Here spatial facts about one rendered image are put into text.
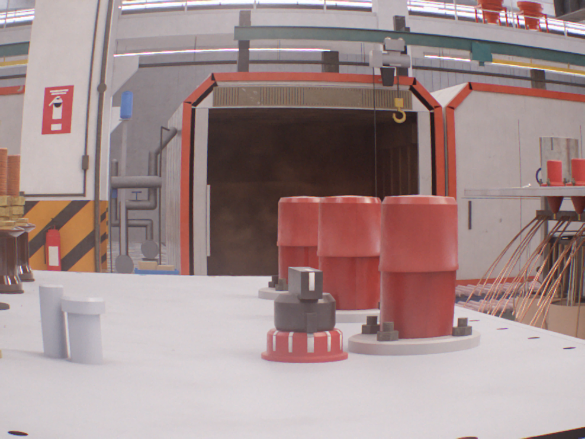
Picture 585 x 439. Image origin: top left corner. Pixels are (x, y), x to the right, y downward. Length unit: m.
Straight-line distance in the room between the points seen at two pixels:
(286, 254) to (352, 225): 0.35
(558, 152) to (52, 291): 3.50
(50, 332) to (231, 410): 0.26
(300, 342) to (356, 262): 0.39
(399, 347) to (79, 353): 0.29
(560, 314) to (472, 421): 3.32
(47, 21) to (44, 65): 0.47
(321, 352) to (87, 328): 0.21
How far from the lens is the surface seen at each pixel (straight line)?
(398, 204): 1.11
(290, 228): 1.76
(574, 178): 3.78
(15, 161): 1.96
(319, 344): 1.05
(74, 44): 11.77
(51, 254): 11.53
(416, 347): 1.09
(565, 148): 4.39
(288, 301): 1.06
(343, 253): 1.43
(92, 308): 0.97
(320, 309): 1.06
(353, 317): 1.41
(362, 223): 1.43
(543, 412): 0.73
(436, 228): 1.11
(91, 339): 0.98
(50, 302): 1.00
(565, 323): 4.01
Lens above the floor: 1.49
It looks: 1 degrees down
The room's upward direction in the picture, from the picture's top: straight up
